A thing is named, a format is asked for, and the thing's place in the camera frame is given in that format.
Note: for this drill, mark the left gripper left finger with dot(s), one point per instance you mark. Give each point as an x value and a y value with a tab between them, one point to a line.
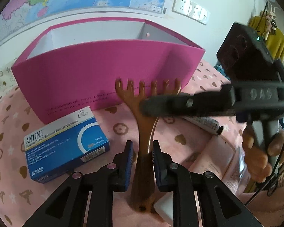
114	177

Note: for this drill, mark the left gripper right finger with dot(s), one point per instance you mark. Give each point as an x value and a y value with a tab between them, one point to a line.
175	178

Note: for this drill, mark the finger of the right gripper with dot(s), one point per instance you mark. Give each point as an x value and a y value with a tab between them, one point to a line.
200	105

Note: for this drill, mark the small pink white tube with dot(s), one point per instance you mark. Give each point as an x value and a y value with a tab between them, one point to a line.
206	123

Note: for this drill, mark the brown wooden comb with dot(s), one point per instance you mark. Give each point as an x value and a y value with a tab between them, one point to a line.
143	187

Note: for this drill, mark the blue medicine box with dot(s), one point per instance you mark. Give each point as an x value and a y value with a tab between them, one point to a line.
64	145

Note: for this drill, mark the pink lotion tube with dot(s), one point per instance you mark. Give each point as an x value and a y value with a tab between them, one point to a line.
224	161

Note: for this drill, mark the right hand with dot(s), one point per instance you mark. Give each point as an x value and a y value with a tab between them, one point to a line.
257	160

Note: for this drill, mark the white teal carton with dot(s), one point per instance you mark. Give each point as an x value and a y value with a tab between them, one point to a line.
164	207

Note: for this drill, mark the yellow sweater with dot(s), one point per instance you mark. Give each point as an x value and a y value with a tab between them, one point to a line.
274	42

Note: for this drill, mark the white coat rack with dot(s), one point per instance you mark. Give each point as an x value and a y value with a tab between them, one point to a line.
270	21

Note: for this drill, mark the pink cardboard box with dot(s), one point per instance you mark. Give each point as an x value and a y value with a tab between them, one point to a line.
75	64

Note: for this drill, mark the pink patterned cloth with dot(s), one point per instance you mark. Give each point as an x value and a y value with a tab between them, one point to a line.
20	197

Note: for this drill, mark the black tracking camera right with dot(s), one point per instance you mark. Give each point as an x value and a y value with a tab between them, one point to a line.
245	57

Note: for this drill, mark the white wall socket panel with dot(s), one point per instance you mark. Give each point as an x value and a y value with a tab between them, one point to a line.
191	10

